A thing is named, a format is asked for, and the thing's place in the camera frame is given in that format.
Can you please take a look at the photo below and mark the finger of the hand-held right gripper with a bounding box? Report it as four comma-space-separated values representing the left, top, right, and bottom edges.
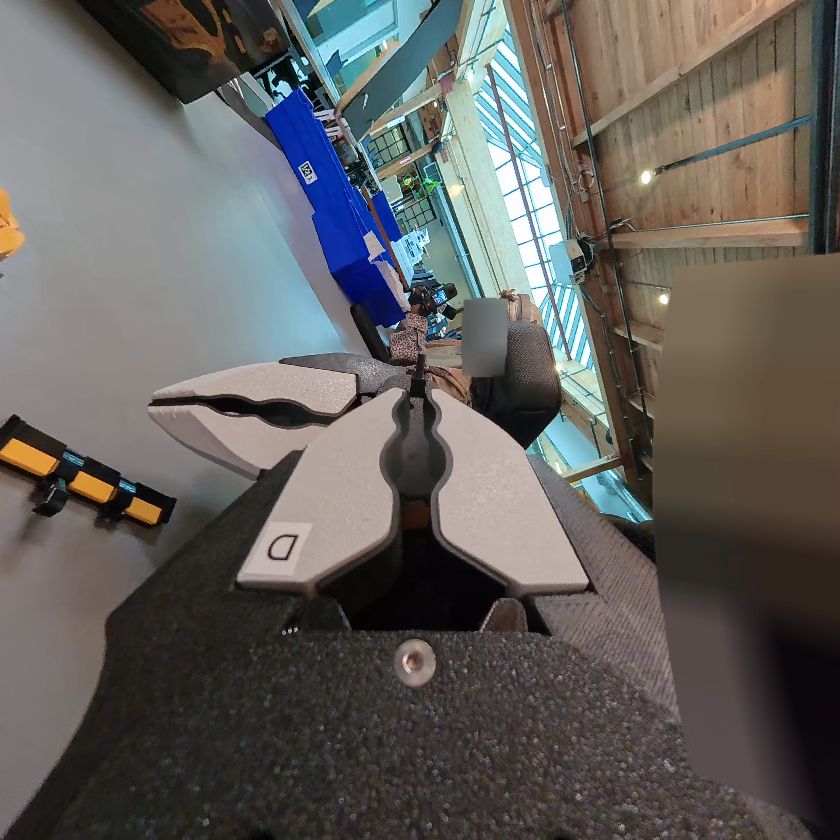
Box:
147, 400, 342, 481
150, 363, 363, 421

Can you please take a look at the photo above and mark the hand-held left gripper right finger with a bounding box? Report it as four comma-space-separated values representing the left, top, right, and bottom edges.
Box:
427, 387, 590, 598

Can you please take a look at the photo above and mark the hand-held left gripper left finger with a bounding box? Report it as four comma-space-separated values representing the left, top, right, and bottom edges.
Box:
235, 387, 409, 598

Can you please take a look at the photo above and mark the yellow black lego spoiler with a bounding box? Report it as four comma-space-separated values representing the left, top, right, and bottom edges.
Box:
0, 415, 178, 528

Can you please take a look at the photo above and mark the yellow lego car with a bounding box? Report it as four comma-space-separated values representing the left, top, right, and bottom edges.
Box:
0, 187, 26, 257

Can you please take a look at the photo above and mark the lego set box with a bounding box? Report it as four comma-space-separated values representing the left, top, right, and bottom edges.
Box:
79, 0, 293, 105

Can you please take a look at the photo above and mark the black office chair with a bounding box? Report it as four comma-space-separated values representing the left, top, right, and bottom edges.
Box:
350, 303, 392, 363

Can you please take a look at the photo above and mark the dark hanging acoustic panel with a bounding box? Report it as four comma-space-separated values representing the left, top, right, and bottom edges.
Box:
341, 0, 463, 142

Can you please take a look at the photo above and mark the white security camera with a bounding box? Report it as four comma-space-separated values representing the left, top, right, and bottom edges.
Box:
550, 238, 597, 284

